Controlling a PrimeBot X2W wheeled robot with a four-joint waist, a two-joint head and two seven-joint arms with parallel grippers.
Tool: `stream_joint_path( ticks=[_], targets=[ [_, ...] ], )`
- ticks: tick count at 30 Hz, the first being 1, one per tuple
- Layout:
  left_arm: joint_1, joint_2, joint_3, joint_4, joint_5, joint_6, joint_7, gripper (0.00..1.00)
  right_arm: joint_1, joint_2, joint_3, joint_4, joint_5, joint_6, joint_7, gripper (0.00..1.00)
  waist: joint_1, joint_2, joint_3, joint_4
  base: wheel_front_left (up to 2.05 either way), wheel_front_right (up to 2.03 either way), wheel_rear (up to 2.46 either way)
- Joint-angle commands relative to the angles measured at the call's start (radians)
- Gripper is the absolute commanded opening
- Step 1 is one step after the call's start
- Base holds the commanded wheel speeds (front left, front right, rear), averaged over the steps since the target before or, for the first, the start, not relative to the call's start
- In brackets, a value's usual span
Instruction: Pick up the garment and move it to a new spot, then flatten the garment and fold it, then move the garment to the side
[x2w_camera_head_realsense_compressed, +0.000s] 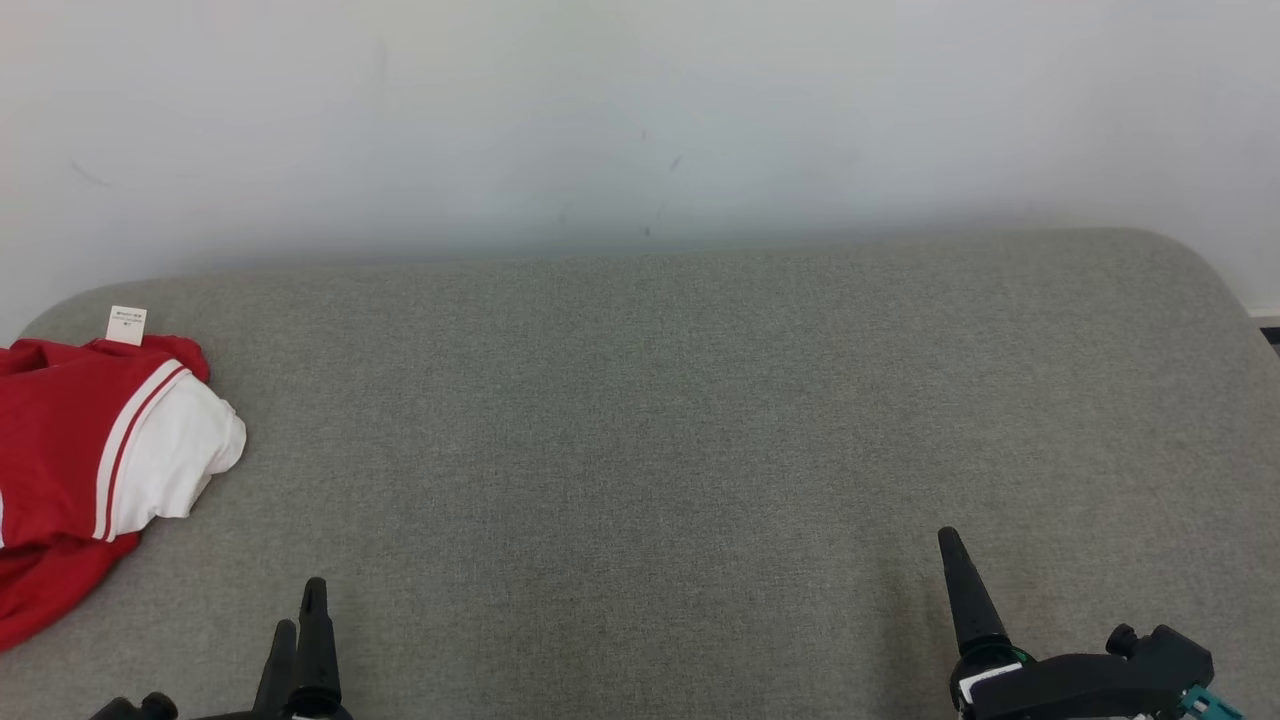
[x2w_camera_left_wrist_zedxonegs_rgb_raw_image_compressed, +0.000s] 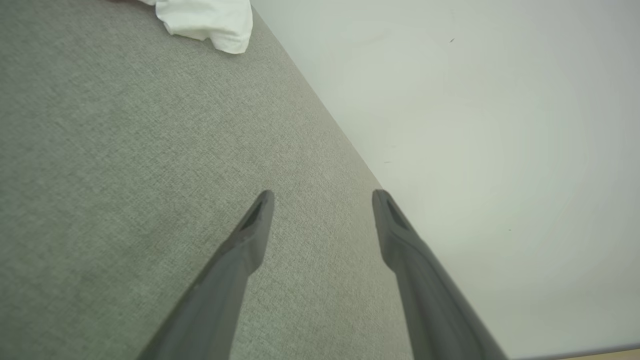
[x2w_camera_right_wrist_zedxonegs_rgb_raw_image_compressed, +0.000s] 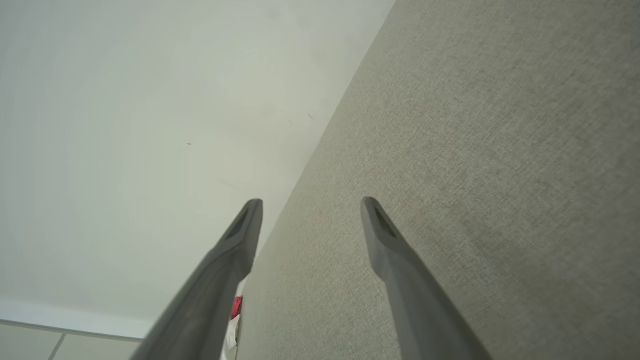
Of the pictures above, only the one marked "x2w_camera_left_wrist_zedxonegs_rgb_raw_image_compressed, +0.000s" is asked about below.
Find red Bulls basketball jersey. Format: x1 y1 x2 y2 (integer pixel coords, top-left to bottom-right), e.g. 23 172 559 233
140 0 254 55

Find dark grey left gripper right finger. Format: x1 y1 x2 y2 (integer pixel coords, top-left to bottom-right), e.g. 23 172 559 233
372 189 508 360

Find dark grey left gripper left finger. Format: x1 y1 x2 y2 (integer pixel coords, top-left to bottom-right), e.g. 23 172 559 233
137 190 276 360

